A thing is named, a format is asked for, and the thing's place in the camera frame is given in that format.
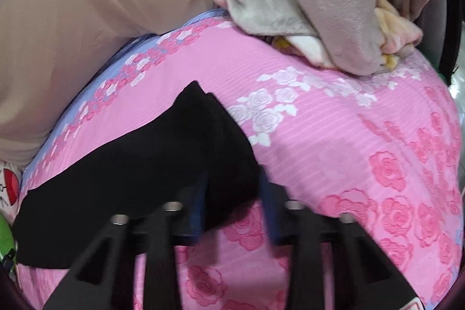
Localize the green plush object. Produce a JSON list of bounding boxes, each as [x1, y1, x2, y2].
[[0, 212, 17, 261]]

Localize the pink floral bedsheet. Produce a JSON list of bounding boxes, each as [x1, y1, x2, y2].
[[15, 10, 465, 310]]

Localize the beige padded headboard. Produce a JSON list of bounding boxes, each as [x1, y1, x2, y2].
[[0, 0, 219, 169]]

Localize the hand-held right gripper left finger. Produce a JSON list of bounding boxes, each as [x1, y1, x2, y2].
[[43, 170, 210, 310]]

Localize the black pants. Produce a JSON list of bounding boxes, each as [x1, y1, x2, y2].
[[12, 80, 259, 269]]

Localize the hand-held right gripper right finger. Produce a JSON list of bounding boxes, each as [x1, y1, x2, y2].
[[259, 166, 422, 310]]

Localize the white cartoon face pillow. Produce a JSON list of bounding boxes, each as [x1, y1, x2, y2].
[[0, 159, 24, 223]]

